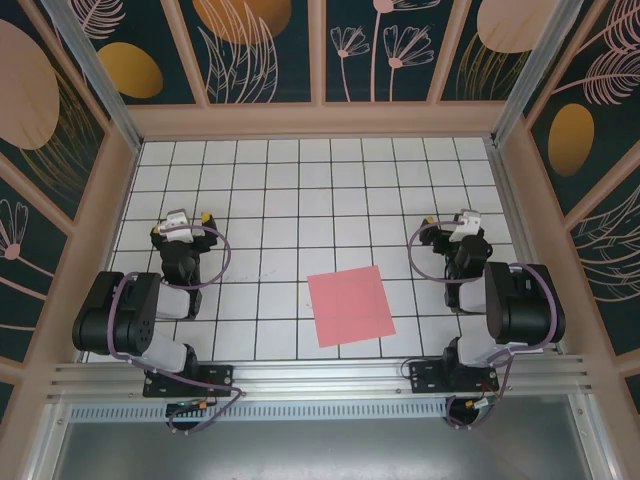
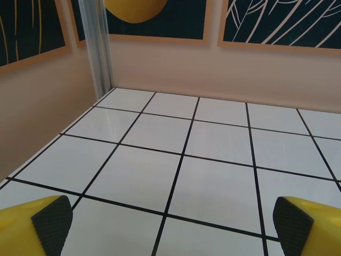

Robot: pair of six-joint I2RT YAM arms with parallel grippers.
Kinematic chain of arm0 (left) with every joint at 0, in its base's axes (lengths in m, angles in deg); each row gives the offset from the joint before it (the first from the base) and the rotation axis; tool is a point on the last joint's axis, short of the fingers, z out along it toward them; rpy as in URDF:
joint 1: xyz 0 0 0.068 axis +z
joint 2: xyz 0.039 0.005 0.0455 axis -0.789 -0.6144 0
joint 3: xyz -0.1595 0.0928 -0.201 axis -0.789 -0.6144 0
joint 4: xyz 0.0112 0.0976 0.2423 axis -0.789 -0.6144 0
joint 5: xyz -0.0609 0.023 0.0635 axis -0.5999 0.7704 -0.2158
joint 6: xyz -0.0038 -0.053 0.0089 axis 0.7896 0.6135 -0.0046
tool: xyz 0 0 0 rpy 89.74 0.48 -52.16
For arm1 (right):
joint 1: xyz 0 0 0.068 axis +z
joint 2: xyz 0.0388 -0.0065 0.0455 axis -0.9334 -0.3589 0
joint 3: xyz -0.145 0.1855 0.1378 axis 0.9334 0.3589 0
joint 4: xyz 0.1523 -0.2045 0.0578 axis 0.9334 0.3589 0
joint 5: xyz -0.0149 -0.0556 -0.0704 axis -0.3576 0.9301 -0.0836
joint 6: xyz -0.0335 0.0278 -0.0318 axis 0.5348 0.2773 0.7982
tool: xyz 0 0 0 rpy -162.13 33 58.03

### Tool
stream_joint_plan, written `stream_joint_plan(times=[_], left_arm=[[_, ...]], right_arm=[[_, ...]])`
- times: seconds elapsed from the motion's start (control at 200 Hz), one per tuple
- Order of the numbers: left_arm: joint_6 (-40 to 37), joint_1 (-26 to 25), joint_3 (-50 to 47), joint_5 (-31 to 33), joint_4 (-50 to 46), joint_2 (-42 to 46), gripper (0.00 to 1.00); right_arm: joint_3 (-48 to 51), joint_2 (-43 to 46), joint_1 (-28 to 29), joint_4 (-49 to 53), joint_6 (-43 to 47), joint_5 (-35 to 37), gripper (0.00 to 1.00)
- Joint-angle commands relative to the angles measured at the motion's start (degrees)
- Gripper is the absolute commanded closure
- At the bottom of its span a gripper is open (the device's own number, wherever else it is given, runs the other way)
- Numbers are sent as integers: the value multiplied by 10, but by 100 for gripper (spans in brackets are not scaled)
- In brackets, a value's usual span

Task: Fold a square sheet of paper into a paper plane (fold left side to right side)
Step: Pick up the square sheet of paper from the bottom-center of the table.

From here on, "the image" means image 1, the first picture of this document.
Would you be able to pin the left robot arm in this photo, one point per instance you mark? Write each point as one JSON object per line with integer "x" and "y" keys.
{"x": 100, "y": 320}

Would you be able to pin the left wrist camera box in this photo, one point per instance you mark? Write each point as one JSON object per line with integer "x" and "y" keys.
{"x": 175, "y": 225}

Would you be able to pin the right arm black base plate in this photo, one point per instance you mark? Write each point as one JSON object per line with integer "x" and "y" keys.
{"x": 425, "y": 377}

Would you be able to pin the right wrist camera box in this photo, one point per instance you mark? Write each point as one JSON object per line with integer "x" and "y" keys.
{"x": 465, "y": 224}

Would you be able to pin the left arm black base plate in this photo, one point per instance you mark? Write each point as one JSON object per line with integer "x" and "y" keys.
{"x": 220, "y": 380}

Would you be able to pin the aluminium mounting rail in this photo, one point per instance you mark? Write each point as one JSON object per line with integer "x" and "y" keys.
{"x": 325, "y": 377}

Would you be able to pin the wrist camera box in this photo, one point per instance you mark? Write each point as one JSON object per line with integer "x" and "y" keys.
{"x": 175, "y": 225}
{"x": 465, "y": 224}

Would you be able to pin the aluminium corner post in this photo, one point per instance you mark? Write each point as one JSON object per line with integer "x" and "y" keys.
{"x": 95, "y": 65}
{"x": 530, "y": 65}

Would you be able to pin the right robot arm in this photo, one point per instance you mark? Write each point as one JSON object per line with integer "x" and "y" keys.
{"x": 525, "y": 310}

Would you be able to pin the pink paper sheet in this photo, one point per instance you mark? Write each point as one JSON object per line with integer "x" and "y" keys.
{"x": 350, "y": 307}

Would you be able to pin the small board with yellow plug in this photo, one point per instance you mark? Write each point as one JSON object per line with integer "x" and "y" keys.
{"x": 482, "y": 402}
{"x": 200, "y": 404}

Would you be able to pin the grey metal sheet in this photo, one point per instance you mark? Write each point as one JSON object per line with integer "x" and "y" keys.
{"x": 325, "y": 450}

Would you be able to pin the aluminium side rail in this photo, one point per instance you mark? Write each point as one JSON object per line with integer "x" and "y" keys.
{"x": 502, "y": 175}

